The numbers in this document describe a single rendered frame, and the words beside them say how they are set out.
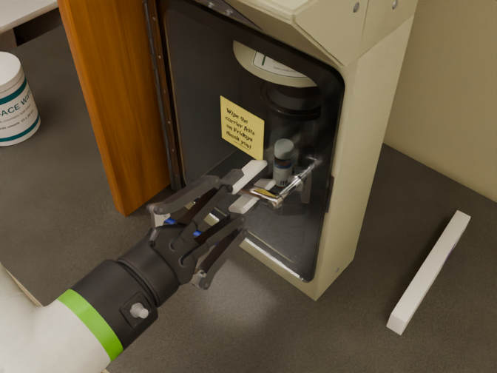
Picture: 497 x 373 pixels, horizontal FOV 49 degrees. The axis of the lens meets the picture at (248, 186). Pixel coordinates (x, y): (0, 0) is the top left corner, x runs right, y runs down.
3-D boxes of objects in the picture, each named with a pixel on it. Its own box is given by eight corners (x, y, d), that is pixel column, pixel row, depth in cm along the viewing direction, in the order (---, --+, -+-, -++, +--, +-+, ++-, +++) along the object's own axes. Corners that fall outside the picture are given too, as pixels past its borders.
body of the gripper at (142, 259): (168, 320, 62) (222, 268, 67) (131, 263, 59) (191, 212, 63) (137, 306, 68) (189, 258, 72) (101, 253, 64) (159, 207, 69)
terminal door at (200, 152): (178, 188, 99) (149, -22, 69) (313, 283, 85) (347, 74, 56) (175, 191, 98) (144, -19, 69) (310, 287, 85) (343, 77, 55)
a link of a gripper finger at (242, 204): (241, 209, 71) (243, 214, 71) (274, 178, 74) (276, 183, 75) (227, 208, 73) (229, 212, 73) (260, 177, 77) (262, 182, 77)
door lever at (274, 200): (254, 175, 77) (250, 160, 76) (306, 192, 71) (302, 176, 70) (228, 196, 75) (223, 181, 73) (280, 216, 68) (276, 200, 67)
